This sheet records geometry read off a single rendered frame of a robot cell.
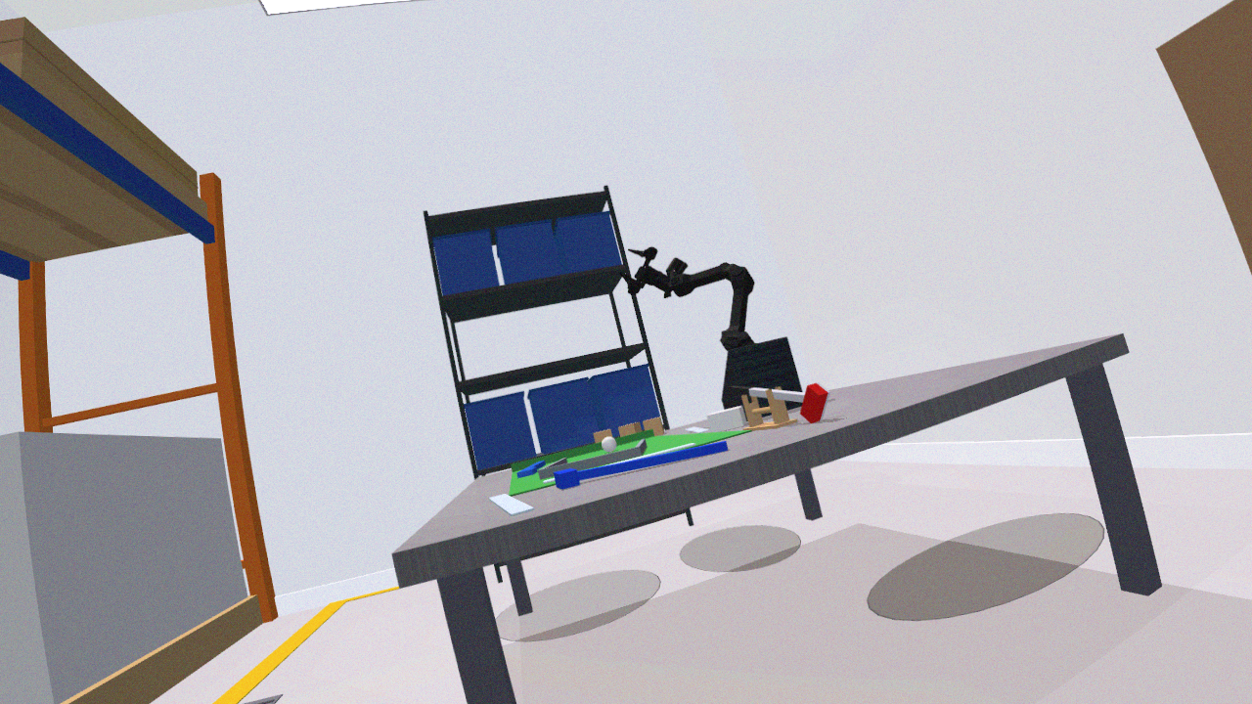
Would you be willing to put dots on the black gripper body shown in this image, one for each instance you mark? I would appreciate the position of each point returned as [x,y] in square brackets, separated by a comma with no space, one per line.
[649,255]

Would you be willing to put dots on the green rectangular mat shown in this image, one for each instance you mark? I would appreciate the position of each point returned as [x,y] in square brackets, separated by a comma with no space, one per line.
[655,444]

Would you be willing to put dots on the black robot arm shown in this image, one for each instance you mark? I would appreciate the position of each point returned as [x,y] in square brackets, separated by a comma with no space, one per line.
[682,284]

